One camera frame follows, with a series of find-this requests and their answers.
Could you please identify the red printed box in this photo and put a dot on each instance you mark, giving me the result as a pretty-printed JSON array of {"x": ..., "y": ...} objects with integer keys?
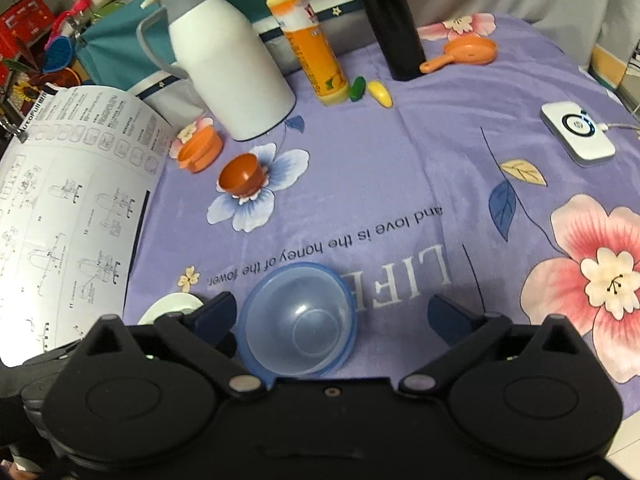
[{"x": 25, "y": 22}]

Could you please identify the orange toy pot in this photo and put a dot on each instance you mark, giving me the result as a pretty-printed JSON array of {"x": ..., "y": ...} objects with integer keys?
[{"x": 200, "y": 152}]

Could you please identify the orange toy bowl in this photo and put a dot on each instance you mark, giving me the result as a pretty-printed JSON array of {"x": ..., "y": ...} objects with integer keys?
[{"x": 240, "y": 175}]

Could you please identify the orange dish soap bottle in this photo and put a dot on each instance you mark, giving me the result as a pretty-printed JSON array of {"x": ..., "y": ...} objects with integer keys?
[{"x": 310, "y": 55}]

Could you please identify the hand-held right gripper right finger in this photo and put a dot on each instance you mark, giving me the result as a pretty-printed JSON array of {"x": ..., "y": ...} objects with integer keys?
[{"x": 452, "y": 317}]

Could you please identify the orange cup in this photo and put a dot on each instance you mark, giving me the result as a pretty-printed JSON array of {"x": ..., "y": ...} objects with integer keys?
[{"x": 60, "y": 78}]

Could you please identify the person's left hand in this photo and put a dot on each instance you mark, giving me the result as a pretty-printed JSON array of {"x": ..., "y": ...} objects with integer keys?
[{"x": 6, "y": 455}]

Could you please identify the purple floral bedsheet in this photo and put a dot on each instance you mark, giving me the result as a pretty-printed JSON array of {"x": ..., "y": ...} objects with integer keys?
[{"x": 400, "y": 185}]

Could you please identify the green toy vegetable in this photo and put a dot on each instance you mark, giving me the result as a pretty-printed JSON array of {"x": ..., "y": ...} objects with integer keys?
[{"x": 358, "y": 89}]

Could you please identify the small white plate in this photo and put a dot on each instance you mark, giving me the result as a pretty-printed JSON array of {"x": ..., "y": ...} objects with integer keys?
[{"x": 170, "y": 306}]

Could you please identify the white thermos jug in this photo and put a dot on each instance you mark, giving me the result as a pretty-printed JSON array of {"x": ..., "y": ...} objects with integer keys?
[{"x": 225, "y": 70}]

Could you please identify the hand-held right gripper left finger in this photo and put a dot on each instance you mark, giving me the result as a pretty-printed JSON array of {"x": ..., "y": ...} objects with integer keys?
[{"x": 212, "y": 317}]

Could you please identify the black bottle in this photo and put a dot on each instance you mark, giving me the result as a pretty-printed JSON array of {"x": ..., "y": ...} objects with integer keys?
[{"x": 395, "y": 25}]

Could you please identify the orange toy pan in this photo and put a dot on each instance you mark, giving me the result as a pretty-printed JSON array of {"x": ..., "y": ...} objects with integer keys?
[{"x": 472, "y": 50}]

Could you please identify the blue translucent bowl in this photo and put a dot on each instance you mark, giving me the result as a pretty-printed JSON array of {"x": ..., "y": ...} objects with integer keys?
[{"x": 250, "y": 320}]

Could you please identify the yellow toy vegetable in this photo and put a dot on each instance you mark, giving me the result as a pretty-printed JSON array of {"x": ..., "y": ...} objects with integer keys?
[{"x": 380, "y": 94}]

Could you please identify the white instruction sheet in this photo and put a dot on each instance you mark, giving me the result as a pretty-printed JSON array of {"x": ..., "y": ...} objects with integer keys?
[{"x": 65, "y": 210}]

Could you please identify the teal bed cloth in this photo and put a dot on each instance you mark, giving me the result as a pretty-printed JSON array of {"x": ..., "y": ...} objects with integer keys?
[{"x": 125, "y": 25}]

